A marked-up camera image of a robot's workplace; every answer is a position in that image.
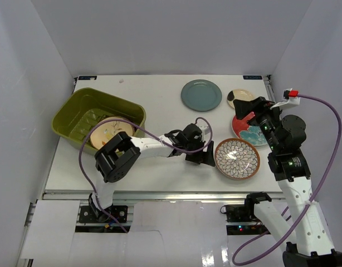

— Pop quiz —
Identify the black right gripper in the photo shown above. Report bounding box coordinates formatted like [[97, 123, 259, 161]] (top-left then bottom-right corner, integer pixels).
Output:
[[233, 97, 287, 151]]

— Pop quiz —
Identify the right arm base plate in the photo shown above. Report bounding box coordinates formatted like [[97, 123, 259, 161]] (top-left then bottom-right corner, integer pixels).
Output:
[[219, 205, 269, 236]]

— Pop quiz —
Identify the petal pattern bowl orange rim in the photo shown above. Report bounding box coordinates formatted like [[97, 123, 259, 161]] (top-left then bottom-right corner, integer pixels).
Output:
[[214, 138, 260, 180]]

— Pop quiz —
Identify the red plate with teal flower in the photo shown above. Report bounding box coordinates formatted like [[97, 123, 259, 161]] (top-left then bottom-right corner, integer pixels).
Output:
[[231, 112, 267, 146]]

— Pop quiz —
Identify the cream plate with black marks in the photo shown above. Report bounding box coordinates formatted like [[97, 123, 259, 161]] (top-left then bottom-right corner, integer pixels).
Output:
[[227, 88, 255, 109]]

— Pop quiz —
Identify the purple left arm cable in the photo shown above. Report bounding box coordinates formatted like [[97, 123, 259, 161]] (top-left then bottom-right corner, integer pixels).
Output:
[[78, 116, 215, 233]]

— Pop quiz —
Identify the cream plate with bird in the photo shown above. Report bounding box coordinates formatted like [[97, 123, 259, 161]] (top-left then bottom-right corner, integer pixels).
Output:
[[90, 116, 135, 150]]

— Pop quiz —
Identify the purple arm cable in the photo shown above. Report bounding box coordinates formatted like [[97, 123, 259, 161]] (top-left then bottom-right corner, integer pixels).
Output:
[[232, 93, 342, 265], [78, 116, 215, 233]]

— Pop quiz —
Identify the green plastic bin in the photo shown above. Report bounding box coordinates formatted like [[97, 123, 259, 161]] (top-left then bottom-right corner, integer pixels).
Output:
[[51, 87, 146, 150]]

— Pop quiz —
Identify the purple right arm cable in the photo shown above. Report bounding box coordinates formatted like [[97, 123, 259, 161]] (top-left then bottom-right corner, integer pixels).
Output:
[[232, 93, 342, 265]]

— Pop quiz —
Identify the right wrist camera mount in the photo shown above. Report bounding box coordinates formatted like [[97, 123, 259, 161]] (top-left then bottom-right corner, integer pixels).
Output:
[[270, 88, 300, 110]]

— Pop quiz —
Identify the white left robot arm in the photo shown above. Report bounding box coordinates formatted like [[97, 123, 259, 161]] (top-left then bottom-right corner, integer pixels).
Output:
[[89, 123, 216, 223]]

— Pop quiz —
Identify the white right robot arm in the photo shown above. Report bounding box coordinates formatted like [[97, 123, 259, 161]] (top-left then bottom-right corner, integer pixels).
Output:
[[232, 97, 342, 266]]

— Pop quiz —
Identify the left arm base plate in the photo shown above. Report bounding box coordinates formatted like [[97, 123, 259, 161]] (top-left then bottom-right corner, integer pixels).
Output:
[[77, 205, 128, 224]]

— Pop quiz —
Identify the teal blue plate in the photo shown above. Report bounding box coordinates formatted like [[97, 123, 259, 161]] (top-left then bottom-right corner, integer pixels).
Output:
[[180, 80, 222, 112]]

